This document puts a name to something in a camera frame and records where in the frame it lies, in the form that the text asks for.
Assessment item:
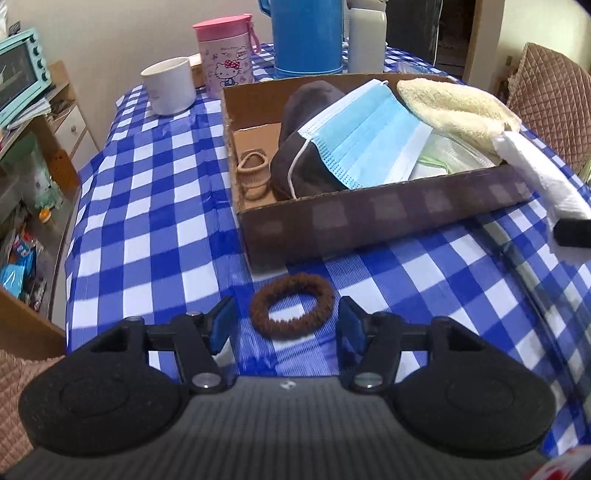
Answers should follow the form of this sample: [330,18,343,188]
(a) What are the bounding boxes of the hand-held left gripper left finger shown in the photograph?
[90,295,237,394]

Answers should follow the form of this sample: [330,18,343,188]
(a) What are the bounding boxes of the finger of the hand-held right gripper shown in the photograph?
[553,219,591,250]

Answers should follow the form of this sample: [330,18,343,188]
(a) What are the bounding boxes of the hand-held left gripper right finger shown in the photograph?
[338,296,502,394]

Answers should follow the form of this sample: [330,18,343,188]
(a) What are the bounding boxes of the brown hair scrunchie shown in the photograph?
[249,272,335,337]

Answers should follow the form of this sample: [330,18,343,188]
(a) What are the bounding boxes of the white cloth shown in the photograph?
[492,130,587,232]

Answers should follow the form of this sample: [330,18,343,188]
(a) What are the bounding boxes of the brown cardboard box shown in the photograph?
[222,73,539,273]

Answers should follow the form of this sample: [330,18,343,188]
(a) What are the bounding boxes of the small tan knitted pouch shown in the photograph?
[236,150,271,201]

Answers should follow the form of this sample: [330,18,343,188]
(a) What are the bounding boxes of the dark brown beanie hat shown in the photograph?
[270,80,365,201]

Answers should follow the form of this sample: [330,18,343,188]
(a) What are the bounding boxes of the pale yellow towel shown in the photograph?
[396,78,522,153]

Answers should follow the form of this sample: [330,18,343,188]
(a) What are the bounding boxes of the blue face mask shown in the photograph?
[287,78,435,199]

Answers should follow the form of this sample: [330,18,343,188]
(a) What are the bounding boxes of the blue checked tablecloth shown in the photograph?
[65,44,591,462]

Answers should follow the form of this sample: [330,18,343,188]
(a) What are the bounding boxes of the chair with tan quilted cover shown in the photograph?
[505,42,591,176]

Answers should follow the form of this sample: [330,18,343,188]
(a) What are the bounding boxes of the wooden chair with quilted cushion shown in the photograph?
[0,286,68,464]

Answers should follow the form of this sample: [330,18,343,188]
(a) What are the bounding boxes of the blue snack packet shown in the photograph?
[0,264,25,297]

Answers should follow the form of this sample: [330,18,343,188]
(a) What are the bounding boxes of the person's red patterned clothing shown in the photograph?
[529,450,591,480]

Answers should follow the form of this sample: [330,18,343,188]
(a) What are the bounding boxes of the white mug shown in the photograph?
[141,56,197,116]

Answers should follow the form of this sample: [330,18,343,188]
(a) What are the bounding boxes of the wooden sideboard cabinet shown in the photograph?
[0,60,102,324]

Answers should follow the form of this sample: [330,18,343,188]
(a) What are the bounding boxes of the pink cartoon cup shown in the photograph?
[192,13,260,99]

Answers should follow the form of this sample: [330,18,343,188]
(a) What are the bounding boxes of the papers under oven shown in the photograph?
[13,96,52,124]

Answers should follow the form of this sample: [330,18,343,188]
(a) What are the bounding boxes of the white insulated bottle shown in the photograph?
[347,0,387,75]

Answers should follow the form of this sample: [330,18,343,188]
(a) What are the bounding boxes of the blue thermos flask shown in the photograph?
[257,0,345,78]

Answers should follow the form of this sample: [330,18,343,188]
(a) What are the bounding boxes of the teal toaster oven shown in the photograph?
[0,28,52,128]

